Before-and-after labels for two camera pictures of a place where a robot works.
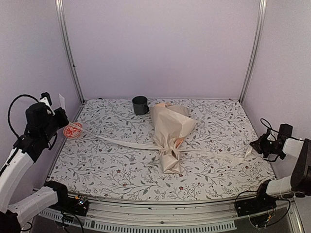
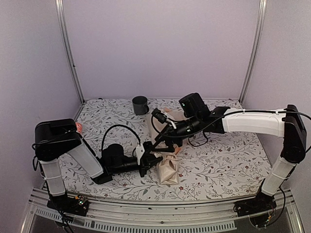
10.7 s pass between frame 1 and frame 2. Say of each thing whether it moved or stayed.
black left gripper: moved
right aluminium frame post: stayed
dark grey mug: stayed
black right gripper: moved
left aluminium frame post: stayed
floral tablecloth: stayed
